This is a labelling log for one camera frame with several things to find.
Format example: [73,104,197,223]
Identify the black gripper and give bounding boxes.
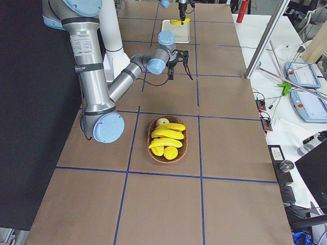
[166,50,193,80]
[178,0,188,25]

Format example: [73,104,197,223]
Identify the yellow banana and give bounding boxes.
[155,123,186,131]
[151,129,184,140]
[148,138,183,149]
[170,18,190,26]

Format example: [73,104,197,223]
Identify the brown wicker basket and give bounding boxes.
[147,115,188,164]

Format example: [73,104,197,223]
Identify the white plastic tray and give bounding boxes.
[161,19,190,44]

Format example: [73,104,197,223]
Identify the red cylinder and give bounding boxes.
[237,0,250,23]

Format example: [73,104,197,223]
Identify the white support column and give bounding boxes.
[99,1,133,88]

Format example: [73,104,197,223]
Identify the yellow mango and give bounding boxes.
[151,146,165,156]

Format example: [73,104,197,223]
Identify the yellow lemon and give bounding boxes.
[163,146,178,160]

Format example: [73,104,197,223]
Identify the orange black connector block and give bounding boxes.
[255,99,266,112]

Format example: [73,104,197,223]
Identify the green clip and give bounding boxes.
[277,82,292,96]

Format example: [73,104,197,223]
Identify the far blue teach pendant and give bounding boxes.
[285,61,321,89]

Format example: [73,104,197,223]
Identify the blue teach pendant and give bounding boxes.
[285,61,321,89]
[290,89,326,124]

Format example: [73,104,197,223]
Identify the near blue teach pendant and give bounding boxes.
[290,89,326,124]

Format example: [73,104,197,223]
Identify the metal cylinder weight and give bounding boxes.
[278,160,295,173]

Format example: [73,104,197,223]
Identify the black monitor corner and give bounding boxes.
[295,143,326,214]

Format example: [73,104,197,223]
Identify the black camera cable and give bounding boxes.
[137,66,170,86]

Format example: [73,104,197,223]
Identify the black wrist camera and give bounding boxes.
[175,50,189,65]

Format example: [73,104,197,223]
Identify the aluminium frame post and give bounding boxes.
[245,0,290,79]

